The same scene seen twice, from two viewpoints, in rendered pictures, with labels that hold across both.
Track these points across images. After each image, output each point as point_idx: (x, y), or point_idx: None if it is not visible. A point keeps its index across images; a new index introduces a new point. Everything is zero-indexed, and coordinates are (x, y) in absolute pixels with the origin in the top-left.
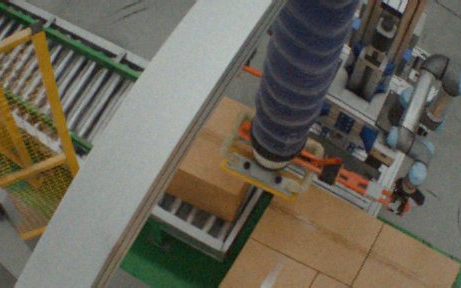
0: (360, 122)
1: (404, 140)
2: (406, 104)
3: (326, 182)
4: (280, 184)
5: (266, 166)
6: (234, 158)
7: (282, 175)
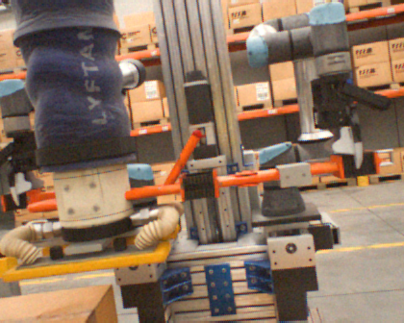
0: (238, 261)
1: (273, 33)
2: (271, 150)
3: (201, 192)
4: (127, 250)
5: (88, 224)
6: (28, 244)
7: (127, 245)
